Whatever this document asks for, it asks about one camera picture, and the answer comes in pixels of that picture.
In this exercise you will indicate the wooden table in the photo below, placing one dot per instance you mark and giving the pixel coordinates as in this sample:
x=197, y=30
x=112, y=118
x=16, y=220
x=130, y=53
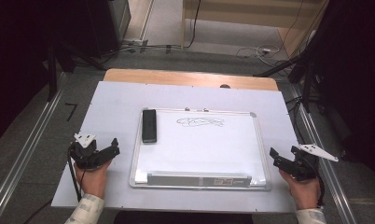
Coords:
x=176, y=77

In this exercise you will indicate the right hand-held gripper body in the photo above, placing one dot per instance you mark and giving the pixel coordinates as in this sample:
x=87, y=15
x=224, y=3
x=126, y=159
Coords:
x=307, y=168

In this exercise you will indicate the dark curtain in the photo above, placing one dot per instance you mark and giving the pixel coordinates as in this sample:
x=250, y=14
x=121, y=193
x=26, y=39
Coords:
x=17, y=62
x=359, y=77

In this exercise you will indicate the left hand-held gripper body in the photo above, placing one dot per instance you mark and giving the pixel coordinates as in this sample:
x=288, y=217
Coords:
x=86, y=155

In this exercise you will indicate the person's left hand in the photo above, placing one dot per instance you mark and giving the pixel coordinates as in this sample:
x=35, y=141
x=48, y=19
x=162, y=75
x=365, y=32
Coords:
x=94, y=182

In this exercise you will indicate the black cabinet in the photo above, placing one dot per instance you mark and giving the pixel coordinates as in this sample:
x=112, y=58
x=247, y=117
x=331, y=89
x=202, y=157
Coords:
x=101, y=25

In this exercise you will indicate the person's right hand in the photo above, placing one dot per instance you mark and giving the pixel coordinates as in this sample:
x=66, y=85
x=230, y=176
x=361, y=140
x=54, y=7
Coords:
x=303, y=194

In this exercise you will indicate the whiteboard with aluminium frame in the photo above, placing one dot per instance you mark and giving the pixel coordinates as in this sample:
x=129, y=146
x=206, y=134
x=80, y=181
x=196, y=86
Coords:
x=201, y=149

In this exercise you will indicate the grey power strip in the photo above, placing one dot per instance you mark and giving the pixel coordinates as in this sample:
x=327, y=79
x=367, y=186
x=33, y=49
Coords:
x=136, y=42

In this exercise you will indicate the light wooden furniture frame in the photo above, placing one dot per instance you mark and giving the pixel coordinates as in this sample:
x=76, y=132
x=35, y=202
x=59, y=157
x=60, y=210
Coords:
x=238, y=12

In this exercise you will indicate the black whiteboard eraser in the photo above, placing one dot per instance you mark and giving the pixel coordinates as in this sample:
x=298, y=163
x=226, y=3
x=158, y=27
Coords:
x=149, y=126

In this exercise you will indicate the large white base panel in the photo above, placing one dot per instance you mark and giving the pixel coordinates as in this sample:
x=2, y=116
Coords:
x=114, y=105

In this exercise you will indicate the black metal stand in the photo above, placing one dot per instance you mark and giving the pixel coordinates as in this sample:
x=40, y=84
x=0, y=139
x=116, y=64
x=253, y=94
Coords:
x=52, y=74
x=307, y=84

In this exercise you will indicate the aluminium floor rail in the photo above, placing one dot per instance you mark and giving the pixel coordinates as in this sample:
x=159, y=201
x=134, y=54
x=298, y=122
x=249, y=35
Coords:
x=328, y=177
x=27, y=152

